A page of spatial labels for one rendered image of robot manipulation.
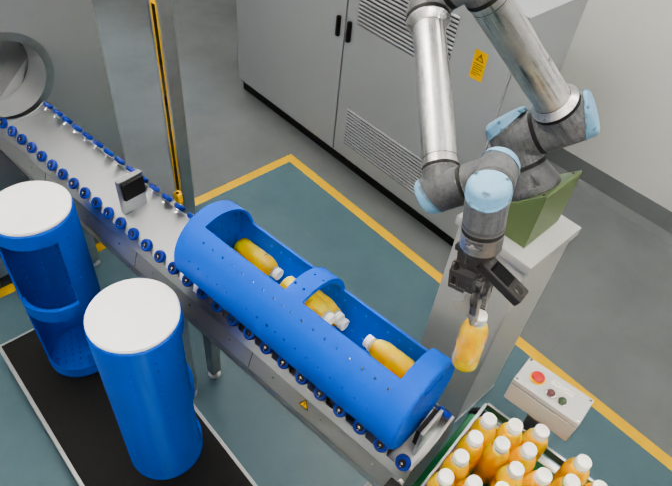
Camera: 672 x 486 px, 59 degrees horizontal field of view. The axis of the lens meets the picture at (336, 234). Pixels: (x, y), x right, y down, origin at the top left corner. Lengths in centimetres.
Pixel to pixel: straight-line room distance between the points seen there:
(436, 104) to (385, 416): 78
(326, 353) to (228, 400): 134
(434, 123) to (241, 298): 74
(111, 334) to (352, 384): 72
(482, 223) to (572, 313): 236
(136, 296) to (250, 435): 109
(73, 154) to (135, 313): 99
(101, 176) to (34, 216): 39
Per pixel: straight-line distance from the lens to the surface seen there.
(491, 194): 119
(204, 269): 181
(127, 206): 233
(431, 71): 152
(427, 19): 162
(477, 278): 134
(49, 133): 282
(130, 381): 194
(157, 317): 186
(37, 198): 233
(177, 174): 264
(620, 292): 380
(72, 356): 293
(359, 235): 355
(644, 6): 396
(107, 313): 190
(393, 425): 155
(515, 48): 175
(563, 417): 178
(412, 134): 340
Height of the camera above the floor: 251
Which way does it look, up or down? 45 degrees down
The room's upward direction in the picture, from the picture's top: 7 degrees clockwise
